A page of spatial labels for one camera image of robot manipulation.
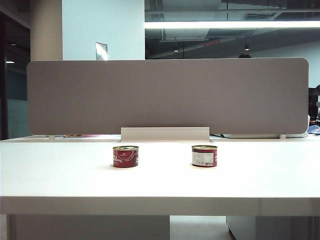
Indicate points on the tomato can with white label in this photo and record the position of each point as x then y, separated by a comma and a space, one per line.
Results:
203, 157

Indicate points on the red tomato can white lettering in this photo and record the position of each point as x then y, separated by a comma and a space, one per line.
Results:
125, 158

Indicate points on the grey-brown desk divider panel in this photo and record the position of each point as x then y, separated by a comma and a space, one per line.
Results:
165, 95

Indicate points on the orange item behind divider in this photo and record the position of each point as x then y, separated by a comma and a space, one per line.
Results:
72, 135

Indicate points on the dark head behind divider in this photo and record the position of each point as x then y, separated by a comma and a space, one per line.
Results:
244, 56

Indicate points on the blue cloth bundle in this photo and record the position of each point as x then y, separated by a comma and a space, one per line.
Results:
314, 130

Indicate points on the dark seated person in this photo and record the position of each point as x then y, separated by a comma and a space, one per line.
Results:
314, 102

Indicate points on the small wall poster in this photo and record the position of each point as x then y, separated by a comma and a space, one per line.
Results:
101, 51

